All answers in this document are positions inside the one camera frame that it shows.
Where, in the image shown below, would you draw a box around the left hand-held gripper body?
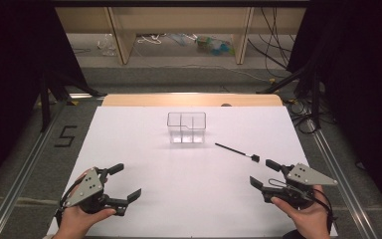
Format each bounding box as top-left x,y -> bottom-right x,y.
64,166 -> 129,217

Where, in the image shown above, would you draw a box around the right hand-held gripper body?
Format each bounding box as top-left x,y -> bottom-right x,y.
261,162 -> 339,210

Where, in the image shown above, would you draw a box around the thin black brush stick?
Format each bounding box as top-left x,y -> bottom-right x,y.
214,142 -> 261,163

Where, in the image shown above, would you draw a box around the clear plastic divided box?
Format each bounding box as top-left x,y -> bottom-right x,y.
166,112 -> 208,144

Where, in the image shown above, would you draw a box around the person's left hand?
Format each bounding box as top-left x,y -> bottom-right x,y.
51,168 -> 117,239

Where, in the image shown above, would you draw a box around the person's right hand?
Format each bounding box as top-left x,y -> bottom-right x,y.
271,184 -> 333,239

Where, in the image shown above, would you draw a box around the white table sheet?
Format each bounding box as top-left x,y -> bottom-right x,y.
46,105 -> 339,238

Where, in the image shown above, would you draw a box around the black metal stand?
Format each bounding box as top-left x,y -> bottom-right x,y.
39,69 -> 107,133
257,64 -> 323,131

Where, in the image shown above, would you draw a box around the black curtain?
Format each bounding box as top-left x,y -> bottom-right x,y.
0,0 -> 93,197
286,0 -> 382,228

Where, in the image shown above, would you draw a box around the clear plastic bag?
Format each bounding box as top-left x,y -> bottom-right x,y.
96,33 -> 117,58

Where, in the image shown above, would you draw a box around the colourful plastic bag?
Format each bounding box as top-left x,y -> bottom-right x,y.
194,35 -> 236,58

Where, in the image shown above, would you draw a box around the wooden shelf unit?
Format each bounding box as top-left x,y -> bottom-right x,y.
55,6 -> 307,66

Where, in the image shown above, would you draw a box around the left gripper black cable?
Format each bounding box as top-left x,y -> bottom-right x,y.
55,174 -> 89,230

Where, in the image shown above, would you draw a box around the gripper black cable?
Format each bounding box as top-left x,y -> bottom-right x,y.
55,174 -> 89,230
268,178 -> 335,235

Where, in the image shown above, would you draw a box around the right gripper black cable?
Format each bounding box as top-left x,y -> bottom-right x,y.
268,178 -> 335,235

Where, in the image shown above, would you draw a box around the metal floor rail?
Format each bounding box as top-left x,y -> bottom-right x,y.
0,99 -> 68,239
306,119 -> 381,239

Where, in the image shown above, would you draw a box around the tangled black floor cables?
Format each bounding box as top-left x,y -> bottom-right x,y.
284,97 -> 338,135

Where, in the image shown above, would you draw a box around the long white floor cable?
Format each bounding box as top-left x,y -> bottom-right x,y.
130,49 -> 275,85

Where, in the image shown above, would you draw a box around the white coiled cable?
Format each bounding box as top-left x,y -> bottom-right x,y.
136,32 -> 167,46

